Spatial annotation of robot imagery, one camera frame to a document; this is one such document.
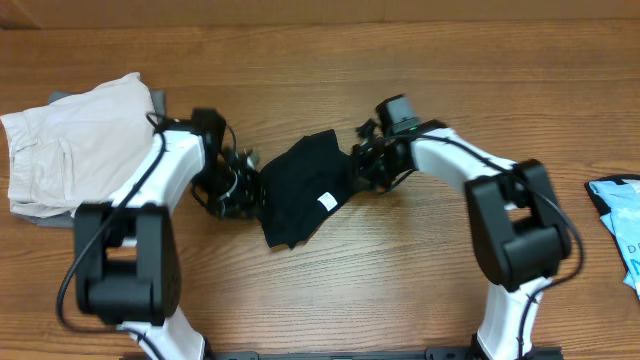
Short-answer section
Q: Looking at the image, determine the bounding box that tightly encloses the black t-shirt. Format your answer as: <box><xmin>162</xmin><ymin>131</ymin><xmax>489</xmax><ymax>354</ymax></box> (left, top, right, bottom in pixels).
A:
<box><xmin>258</xmin><ymin>129</ymin><xmax>354</xmax><ymax>248</ymax></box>

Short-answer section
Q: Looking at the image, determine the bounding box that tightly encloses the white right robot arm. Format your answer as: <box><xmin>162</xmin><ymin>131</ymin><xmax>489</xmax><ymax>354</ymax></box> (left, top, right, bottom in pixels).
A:
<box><xmin>351</xmin><ymin>119</ymin><xmax>571</xmax><ymax>359</ymax></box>

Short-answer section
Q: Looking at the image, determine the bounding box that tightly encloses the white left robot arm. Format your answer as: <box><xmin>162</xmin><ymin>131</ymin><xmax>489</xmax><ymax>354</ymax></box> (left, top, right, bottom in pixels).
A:
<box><xmin>56</xmin><ymin>108</ymin><xmax>262</xmax><ymax>359</ymax></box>

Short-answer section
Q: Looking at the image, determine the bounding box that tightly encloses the white folded garment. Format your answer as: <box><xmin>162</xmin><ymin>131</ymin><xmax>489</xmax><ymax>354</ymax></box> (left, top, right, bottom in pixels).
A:
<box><xmin>1</xmin><ymin>72</ymin><xmax>154</xmax><ymax>218</ymax></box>

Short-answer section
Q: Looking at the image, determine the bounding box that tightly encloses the grey folded garment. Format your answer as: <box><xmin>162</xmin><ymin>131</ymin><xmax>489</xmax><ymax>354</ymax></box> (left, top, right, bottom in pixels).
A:
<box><xmin>10</xmin><ymin>89</ymin><xmax>166</xmax><ymax>228</ymax></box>

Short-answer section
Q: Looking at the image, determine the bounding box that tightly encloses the light blue printed garment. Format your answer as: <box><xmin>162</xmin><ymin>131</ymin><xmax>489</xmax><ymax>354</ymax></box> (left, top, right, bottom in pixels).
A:
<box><xmin>585</xmin><ymin>174</ymin><xmax>639</xmax><ymax>296</ymax></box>

